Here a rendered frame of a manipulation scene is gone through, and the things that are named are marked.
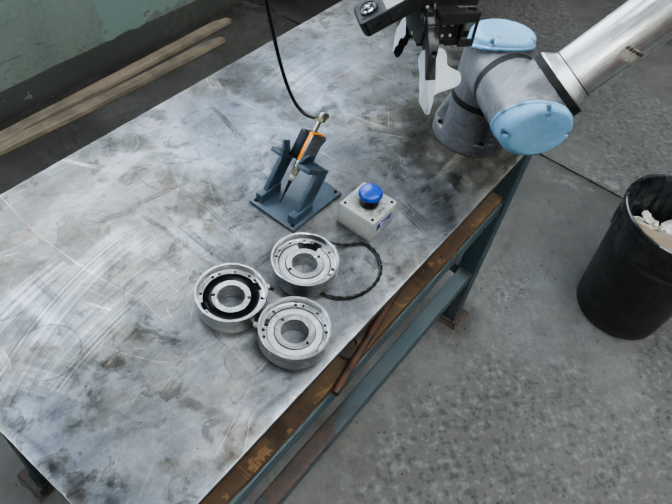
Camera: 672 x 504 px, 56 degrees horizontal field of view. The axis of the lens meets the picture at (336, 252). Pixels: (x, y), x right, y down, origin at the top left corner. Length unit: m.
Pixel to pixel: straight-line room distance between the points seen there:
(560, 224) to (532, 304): 0.40
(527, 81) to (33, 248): 0.81
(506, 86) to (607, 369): 1.20
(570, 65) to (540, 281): 1.21
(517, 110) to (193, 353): 0.62
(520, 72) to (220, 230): 0.55
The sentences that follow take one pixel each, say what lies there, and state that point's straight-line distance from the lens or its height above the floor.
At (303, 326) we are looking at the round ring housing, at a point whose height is 0.82.
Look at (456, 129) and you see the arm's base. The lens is 1.24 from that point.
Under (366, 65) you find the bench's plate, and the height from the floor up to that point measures 0.80.
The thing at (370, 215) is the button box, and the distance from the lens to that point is 1.03.
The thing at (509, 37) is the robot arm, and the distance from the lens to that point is 1.17.
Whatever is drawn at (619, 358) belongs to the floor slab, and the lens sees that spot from 2.14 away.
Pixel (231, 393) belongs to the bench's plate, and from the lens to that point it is 0.89.
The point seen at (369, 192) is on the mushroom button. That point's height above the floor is 0.87.
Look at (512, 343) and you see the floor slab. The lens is 2.01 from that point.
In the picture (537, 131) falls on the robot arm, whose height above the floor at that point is 0.97.
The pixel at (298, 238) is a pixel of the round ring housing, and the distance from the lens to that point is 1.00.
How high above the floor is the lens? 1.59
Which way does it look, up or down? 50 degrees down
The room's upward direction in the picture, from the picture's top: 10 degrees clockwise
